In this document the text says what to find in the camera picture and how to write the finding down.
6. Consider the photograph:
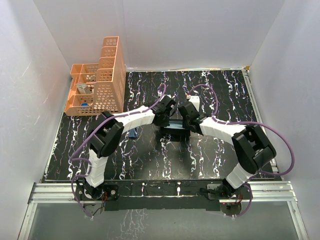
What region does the light blue cleaning cloth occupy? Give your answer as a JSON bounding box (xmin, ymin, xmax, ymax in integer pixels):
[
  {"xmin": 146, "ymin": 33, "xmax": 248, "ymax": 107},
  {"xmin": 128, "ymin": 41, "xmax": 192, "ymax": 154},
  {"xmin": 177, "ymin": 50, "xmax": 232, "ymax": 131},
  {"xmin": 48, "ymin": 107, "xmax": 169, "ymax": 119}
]
[{"xmin": 167, "ymin": 119, "xmax": 184, "ymax": 129}]

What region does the black sunglasses case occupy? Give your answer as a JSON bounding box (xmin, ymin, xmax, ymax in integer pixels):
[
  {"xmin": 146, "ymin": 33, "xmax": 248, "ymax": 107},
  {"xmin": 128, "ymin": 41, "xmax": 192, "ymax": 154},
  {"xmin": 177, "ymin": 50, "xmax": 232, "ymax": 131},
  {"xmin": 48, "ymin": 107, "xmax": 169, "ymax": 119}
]
[{"xmin": 160, "ymin": 122, "xmax": 191, "ymax": 142}]

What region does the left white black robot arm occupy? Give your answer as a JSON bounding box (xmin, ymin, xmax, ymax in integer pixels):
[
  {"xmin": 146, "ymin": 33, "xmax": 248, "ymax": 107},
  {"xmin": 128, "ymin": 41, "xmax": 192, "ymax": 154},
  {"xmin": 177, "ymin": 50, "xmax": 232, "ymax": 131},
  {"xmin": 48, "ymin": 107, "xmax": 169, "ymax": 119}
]
[{"xmin": 82, "ymin": 95, "xmax": 176, "ymax": 200}]

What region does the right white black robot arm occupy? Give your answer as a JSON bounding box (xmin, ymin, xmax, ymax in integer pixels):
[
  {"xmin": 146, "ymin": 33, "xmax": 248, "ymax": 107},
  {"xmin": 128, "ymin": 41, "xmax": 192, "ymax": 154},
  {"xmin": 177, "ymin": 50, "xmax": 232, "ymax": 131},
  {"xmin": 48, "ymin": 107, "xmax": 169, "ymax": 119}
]
[{"xmin": 178, "ymin": 101, "xmax": 277, "ymax": 199}]

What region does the orange plastic desk organizer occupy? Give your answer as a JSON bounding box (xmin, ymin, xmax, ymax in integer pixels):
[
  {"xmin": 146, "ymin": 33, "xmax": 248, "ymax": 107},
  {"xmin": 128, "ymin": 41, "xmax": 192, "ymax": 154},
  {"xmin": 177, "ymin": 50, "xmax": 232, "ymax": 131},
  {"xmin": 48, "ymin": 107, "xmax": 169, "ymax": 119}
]
[{"xmin": 64, "ymin": 36, "xmax": 126, "ymax": 117}]

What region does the grey white small box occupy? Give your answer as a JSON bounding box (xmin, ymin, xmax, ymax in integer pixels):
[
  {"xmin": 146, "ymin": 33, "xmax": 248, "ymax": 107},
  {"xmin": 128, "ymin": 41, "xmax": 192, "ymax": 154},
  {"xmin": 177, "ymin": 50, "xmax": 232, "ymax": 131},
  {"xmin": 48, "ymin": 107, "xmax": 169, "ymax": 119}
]
[{"xmin": 77, "ymin": 83, "xmax": 91, "ymax": 95}]

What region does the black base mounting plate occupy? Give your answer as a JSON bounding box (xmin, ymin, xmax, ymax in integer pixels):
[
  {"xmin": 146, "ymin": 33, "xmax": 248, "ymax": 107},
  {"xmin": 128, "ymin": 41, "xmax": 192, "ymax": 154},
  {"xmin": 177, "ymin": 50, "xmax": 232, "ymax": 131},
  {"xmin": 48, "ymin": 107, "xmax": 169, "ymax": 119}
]
[{"xmin": 74, "ymin": 180, "xmax": 253, "ymax": 215}]

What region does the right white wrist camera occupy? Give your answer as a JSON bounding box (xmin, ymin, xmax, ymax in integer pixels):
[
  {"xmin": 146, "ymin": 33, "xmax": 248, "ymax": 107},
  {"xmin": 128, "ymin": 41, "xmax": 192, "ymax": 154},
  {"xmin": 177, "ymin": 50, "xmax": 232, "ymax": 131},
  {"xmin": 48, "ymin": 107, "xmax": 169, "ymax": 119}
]
[{"xmin": 186, "ymin": 95, "xmax": 200, "ymax": 111}]

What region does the aluminium frame rail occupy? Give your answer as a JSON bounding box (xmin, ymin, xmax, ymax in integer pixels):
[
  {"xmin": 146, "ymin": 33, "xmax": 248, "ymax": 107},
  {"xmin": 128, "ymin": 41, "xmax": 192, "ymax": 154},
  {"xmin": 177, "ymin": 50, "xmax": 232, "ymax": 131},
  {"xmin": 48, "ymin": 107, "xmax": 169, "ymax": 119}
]
[{"xmin": 241, "ymin": 66, "xmax": 278, "ymax": 176}]

